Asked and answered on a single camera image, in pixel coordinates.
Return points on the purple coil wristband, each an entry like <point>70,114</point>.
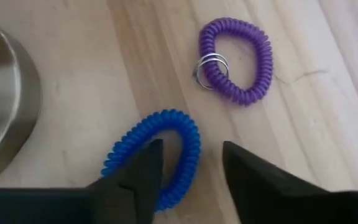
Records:
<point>207,43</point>

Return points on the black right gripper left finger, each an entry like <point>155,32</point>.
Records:
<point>73,205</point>

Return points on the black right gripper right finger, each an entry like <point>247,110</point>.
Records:
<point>291,205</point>

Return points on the brass lamp with white bulb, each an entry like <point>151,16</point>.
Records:
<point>5,93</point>

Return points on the blue coil wristband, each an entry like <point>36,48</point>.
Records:
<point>179,118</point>

